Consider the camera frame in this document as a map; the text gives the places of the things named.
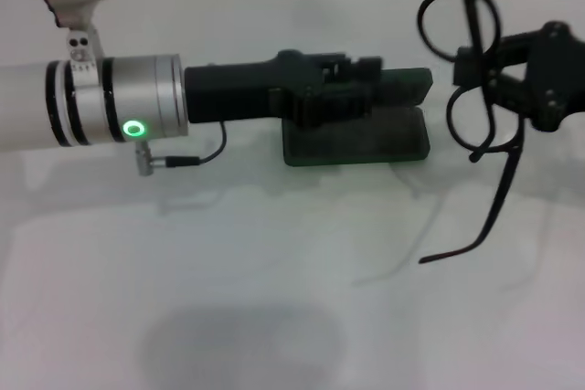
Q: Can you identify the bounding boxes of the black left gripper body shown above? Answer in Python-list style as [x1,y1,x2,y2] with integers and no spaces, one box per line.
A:
[184,48,331,127]

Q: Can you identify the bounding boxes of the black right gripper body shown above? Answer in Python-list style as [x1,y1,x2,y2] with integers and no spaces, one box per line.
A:
[523,19,585,134]

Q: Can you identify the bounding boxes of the green glasses case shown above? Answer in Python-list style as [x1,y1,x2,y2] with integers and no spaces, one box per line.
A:
[282,67,434,168]

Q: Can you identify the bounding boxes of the black glasses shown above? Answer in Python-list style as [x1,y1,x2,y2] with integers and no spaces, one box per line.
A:
[417,0,525,266]

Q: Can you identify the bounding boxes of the black cable with silver plug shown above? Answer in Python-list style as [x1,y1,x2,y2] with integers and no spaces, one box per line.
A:
[133,121,229,177]

